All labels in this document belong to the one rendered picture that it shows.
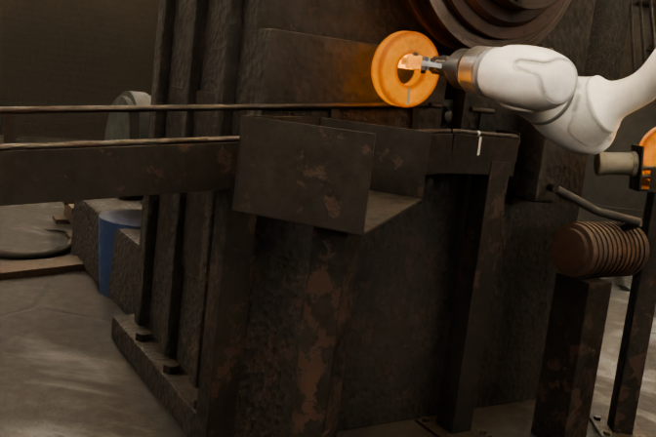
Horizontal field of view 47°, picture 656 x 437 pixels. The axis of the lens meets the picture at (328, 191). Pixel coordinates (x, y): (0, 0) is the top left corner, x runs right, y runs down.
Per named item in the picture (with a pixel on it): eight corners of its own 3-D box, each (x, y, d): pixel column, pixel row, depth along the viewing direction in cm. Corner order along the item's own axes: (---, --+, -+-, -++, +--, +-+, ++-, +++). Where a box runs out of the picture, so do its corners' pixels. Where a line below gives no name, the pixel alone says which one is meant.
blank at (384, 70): (373, 27, 150) (383, 28, 147) (434, 32, 157) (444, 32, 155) (366, 105, 153) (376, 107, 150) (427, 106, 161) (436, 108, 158)
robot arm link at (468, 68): (510, 100, 135) (487, 97, 140) (519, 50, 133) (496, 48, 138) (471, 97, 130) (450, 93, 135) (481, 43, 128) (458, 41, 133)
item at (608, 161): (593, 174, 184) (594, 149, 183) (630, 175, 183) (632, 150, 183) (599, 177, 178) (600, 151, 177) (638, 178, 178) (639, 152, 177)
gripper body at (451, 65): (453, 89, 135) (421, 83, 143) (488, 93, 139) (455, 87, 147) (460, 46, 134) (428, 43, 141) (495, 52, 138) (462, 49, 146)
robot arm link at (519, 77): (464, 86, 129) (510, 120, 136) (530, 97, 116) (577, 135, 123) (492, 30, 129) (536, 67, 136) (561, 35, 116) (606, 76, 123)
